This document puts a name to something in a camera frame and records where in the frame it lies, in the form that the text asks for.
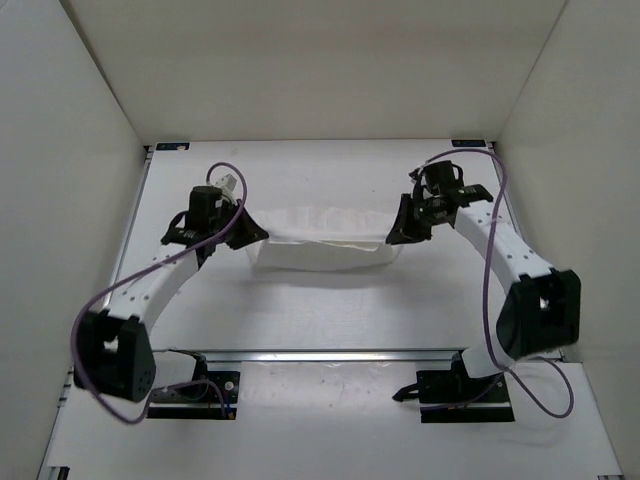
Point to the aluminium front rail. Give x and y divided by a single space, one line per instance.
328 355

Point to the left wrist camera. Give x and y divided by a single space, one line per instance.
226 184

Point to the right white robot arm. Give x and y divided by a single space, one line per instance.
528 306

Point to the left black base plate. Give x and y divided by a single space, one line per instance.
188 388

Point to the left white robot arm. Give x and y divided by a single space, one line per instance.
113 353

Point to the white fabric skirt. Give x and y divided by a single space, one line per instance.
322 239

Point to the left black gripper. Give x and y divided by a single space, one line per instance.
251 231

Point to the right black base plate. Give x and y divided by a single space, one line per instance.
449 399

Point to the blue corner label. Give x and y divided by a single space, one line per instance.
172 146
468 143

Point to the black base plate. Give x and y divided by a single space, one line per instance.
188 388
449 399

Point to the left blue corner label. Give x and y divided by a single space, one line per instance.
172 146

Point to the right blue corner label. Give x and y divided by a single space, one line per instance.
468 143

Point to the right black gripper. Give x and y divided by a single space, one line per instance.
405 231

